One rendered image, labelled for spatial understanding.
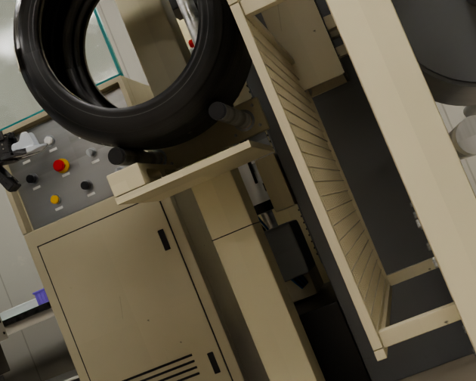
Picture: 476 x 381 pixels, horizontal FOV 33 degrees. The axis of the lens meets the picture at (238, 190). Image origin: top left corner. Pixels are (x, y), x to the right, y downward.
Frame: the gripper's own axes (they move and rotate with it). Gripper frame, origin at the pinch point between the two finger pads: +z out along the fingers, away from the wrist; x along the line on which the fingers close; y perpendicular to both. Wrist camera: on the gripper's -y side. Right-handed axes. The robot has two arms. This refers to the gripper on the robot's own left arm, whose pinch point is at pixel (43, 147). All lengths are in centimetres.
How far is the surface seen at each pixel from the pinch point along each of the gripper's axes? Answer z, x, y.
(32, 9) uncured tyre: 12.3, -12.8, 31.7
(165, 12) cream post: 35, 29, 32
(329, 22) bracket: 80, 23, 14
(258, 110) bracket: 54, 26, -4
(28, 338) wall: -222, 390, -75
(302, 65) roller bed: 70, 21, 4
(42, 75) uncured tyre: 10.2, -12.7, 15.2
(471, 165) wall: 135, 372, -37
